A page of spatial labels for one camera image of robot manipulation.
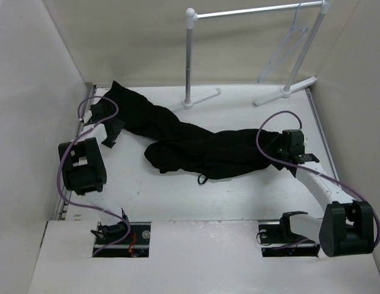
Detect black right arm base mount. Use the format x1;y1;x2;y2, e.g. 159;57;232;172
256;222;321;258

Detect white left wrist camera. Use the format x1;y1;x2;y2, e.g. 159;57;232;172
78;110;93;124

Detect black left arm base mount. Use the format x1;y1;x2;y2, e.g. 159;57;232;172
91;222;151;258

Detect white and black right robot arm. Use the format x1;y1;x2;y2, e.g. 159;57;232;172
272;130;375;257

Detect black trousers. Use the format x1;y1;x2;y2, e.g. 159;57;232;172
102;81;283;180

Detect pale blue clothes hanger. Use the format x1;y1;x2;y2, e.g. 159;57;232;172
257;1;309;83

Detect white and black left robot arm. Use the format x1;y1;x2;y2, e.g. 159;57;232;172
56;96;132;246

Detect white metal clothes rack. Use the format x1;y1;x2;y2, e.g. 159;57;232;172
170;0;333;113

